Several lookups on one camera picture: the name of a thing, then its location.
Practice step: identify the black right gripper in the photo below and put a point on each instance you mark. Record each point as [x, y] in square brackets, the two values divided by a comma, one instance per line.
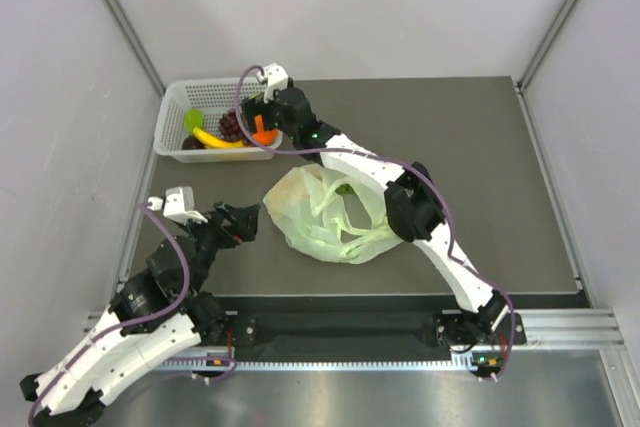
[256, 107]

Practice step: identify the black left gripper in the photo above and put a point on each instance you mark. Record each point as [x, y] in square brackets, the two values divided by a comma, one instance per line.
[232, 235]

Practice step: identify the orange fruit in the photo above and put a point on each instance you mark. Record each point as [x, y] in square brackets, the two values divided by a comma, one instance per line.
[266, 138]

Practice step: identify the light green plastic bag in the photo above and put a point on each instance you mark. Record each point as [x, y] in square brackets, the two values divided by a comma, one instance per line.
[330, 216]

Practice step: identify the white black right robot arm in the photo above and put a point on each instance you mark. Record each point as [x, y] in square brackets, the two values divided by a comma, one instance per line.
[416, 211]

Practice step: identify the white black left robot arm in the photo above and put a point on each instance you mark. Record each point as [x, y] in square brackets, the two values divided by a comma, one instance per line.
[157, 314]

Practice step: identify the dark purple grape bunch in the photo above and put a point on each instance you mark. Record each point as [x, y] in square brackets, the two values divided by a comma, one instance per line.
[229, 128]

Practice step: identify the yellow banana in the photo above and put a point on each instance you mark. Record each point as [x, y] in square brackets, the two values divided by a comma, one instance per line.
[212, 142]

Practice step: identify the white perforated plastic basket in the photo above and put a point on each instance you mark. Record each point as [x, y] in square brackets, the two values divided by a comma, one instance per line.
[203, 103]

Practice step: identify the light green starfruit slice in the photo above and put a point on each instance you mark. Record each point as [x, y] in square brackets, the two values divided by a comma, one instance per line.
[193, 119]

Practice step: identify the dark purple plum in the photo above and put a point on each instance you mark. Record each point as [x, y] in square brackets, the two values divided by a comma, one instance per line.
[192, 143]

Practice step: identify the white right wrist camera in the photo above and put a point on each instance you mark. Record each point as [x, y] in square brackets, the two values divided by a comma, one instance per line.
[274, 78]

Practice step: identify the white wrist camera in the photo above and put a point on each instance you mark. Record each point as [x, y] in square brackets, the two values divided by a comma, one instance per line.
[274, 78]
[177, 205]

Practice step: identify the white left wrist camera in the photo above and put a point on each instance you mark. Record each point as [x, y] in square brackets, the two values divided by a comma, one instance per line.
[177, 205]

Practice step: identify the grey slotted cable duct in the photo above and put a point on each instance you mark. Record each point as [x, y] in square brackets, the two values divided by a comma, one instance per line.
[470, 361]

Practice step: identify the aluminium frame rail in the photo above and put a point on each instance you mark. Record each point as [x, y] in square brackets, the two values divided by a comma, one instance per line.
[571, 329]

